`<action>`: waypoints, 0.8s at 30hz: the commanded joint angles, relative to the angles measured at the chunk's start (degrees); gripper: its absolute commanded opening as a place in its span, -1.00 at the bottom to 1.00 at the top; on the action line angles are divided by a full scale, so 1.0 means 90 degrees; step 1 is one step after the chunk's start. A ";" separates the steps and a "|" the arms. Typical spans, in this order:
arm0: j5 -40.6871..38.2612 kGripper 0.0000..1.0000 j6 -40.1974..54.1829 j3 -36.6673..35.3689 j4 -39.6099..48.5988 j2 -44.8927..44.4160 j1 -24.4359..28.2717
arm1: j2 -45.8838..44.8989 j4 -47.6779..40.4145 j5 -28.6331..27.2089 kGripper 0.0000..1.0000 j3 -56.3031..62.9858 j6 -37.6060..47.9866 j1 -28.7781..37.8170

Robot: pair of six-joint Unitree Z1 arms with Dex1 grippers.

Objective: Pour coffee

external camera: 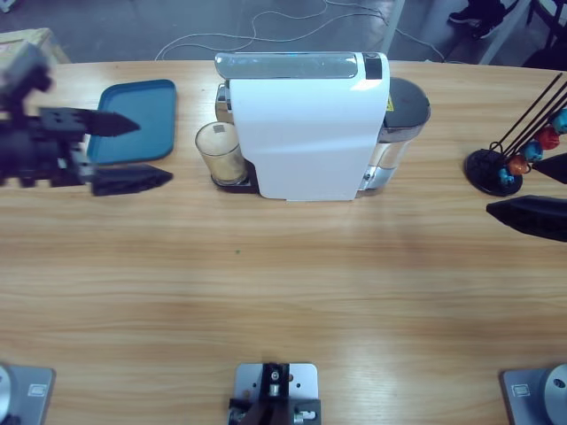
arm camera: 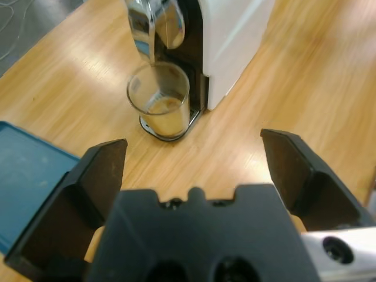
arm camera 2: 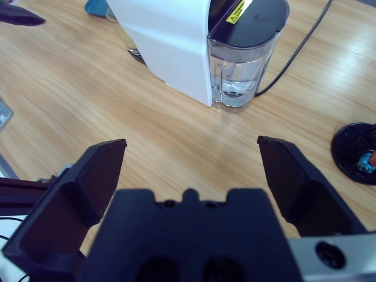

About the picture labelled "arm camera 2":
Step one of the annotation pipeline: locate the blue plastic tray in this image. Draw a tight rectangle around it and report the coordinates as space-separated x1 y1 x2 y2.
84 0 110 18

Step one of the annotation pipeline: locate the grey camera mount plate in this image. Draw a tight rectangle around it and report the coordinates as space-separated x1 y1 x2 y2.
36 163 73 184

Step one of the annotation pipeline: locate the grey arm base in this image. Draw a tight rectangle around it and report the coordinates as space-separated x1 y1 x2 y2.
0 98 15 133

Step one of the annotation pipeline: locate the white capsule coffee machine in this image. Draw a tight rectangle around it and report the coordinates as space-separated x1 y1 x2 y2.
105 0 246 107

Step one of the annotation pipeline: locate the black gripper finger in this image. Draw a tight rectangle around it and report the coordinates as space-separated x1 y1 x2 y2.
256 135 367 239
0 4 46 27
1 138 128 277

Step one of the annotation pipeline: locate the blue coffee capsule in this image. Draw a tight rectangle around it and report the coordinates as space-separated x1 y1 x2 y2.
357 151 375 173

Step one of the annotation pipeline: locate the clear water tank black lid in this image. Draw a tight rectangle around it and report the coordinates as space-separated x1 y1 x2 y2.
207 0 290 114

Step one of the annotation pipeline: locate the black capsule holder stand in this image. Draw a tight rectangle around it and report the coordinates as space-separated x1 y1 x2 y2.
331 122 376 186

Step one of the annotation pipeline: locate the silver grate drip tray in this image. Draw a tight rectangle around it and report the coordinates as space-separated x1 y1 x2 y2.
126 48 147 66

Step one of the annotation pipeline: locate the black power cable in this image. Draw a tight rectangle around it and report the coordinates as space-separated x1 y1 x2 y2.
254 0 334 98

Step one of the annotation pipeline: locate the grey centre mount plate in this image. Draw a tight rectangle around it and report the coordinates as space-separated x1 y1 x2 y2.
0 177 52 214

